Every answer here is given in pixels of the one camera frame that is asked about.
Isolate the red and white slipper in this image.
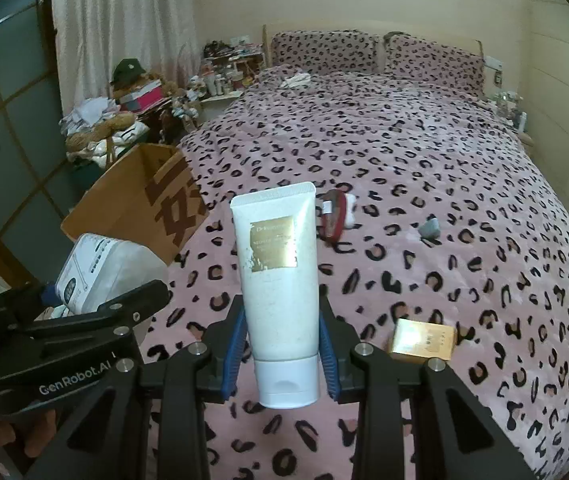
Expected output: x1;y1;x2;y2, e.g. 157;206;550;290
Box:
316;189;361;244

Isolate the bedside clutter of small items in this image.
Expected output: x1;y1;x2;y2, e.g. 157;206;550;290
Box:
489;89;528;134

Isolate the frosted glass sliding door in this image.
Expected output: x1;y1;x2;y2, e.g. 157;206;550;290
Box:
0;0;66;286

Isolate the pink leopard print blanket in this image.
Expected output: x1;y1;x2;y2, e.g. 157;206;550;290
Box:
139;67;569;480

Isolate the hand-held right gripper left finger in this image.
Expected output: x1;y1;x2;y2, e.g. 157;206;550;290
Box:
24;294;253;480

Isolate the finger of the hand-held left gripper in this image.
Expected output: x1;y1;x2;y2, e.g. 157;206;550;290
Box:
25;280;171;342

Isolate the brown cardboard box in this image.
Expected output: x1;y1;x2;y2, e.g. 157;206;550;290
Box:
60;142;211;266

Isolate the green cap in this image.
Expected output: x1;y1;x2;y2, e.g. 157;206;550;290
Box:
111;58;144;86

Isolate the person's left hand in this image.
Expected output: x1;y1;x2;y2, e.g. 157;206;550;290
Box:
7;407;58;461

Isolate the brown teddy bear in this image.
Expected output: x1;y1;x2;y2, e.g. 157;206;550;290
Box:
67;112;136;154

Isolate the white cream tube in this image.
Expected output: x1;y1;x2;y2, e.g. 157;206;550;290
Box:
229;182;323;408

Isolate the pink shoe box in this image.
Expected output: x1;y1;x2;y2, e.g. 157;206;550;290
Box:
118;80;164;112

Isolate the cluttered nightstand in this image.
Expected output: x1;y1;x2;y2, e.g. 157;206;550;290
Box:
189;35;265;99

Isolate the leopard print pillow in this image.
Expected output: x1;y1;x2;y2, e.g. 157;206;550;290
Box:
269;30;381;75
382;34;487;92

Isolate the white printed packet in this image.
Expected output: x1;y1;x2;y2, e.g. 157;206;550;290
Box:
54;233;169;319

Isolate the teal box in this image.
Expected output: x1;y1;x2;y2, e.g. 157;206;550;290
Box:
72;146;126;197

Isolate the white nightstand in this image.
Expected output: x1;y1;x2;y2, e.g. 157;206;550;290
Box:
199;91;243;107

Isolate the wall socket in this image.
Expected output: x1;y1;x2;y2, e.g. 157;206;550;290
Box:
485;57;505;86

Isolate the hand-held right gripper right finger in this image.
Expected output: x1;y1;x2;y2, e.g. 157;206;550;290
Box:
317;285;538;480

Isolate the small gold box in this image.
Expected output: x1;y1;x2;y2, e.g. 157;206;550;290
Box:
389;317;458;362

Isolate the pale sheer curtain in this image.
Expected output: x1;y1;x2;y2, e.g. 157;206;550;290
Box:
52;0;200;117

